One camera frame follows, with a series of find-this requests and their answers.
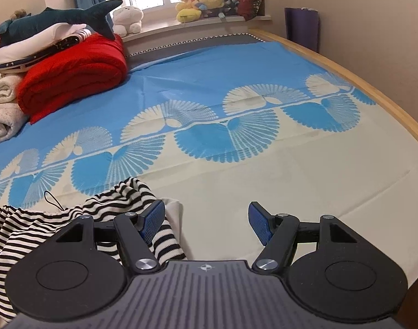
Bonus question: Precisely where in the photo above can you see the black white striped garment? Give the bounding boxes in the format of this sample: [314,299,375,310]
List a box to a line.
[0,176,187,322]

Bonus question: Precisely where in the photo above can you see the white folded clothes pile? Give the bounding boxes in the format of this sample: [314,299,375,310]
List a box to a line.
[0,23,91,74]

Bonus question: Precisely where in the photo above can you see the blue patterned bed sheet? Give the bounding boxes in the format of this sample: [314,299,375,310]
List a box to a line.
[0,42,418,270]

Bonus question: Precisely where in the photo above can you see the cream folded blanket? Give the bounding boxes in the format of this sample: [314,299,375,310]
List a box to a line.
[0,73,27,143]

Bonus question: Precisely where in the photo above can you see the grey mattress edge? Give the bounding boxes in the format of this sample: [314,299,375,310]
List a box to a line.
[125,33,264,70]

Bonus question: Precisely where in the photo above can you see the red folded blanket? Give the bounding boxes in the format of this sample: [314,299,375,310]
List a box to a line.
[17,33,128,124]

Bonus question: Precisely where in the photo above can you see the purple box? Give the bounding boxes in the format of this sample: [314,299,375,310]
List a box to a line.
[285,7,321,53]

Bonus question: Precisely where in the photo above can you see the white bear plush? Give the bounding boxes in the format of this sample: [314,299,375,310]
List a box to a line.
[112,6,143,37]

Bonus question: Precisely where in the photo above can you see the yellow plush toys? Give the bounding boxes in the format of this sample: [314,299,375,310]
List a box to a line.
[175,0,229,24]

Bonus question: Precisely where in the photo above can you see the dark teal shark plush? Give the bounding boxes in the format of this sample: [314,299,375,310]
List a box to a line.
[0,0,122,47]

